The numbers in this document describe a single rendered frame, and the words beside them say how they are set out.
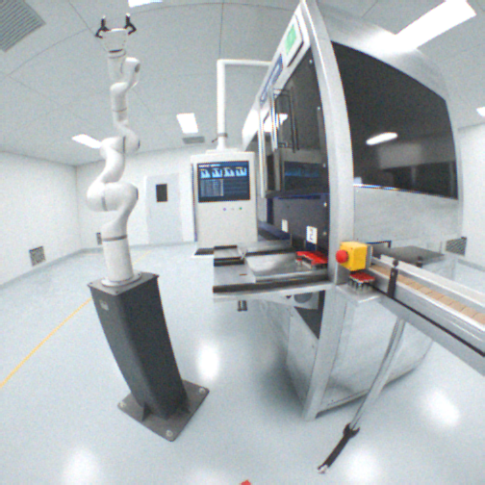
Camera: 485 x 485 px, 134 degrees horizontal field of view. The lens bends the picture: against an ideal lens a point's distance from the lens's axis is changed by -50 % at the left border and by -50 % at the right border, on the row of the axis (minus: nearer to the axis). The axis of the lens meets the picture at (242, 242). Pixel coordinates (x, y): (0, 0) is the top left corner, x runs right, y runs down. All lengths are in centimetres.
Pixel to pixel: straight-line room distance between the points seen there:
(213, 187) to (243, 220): 35
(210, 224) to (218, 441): 145
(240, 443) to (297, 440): 30
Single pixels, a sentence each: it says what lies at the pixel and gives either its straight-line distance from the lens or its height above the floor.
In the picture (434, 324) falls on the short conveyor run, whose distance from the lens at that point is 59.
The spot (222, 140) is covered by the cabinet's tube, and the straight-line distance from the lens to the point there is 170.
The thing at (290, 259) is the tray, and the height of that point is 89.
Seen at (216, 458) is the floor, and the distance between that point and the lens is 123.
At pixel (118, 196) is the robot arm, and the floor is 122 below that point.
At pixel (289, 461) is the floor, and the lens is 122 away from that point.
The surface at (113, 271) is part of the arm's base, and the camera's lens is 91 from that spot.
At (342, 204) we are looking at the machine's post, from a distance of 67.
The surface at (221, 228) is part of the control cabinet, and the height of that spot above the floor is 96.
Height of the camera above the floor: 115
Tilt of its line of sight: 11 degrees down
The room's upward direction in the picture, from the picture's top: 2 degrees counter-clockwise
